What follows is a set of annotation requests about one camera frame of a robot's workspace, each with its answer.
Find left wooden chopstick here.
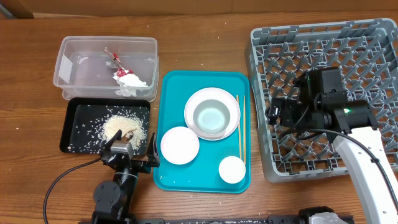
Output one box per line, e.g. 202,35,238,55
236,95,242,160

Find brown food scraps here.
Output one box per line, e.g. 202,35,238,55
122,129,136,141

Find white paper cup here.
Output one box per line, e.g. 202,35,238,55
218,156,246,184

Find white napkin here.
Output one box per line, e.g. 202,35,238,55
113,73,148,97

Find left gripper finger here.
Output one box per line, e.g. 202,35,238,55
146,133,160,167
99,129,122,154

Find black plastic tray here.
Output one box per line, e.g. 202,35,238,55
60,98,150,156

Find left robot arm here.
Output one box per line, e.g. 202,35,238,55
91,130,160,223

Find red snack wrapper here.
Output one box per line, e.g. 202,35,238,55
104,47,134,78

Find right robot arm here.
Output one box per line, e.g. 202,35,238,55
266,67,397,223

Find large white plate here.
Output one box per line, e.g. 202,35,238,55
184,87,239,141

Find white rice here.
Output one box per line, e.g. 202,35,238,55
65,105,150,156

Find grey dishwasher rack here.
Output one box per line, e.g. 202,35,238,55
246,19,397,182

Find grey bowl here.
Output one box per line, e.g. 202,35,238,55
193,100,230,136

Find clear plastic bin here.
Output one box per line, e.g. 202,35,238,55
53,36,159,102

